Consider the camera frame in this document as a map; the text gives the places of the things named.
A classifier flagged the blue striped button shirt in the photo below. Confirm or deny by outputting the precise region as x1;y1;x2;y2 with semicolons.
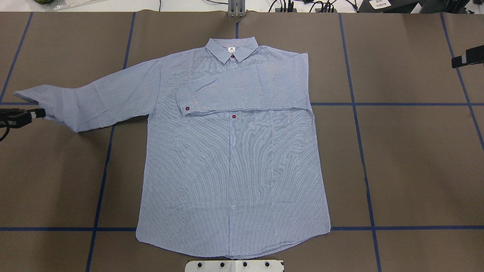
14;37;331;259

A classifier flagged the aluminium frame post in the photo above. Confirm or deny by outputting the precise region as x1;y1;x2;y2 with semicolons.
228;0;247;18

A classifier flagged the clear plastic bag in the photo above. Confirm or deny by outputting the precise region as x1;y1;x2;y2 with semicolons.
50;0;95;10

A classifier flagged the green fabric pouch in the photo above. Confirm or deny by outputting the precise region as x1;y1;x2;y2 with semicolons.
34;0;54;5

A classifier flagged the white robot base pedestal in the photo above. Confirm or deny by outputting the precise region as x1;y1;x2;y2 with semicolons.
185;260;285;272

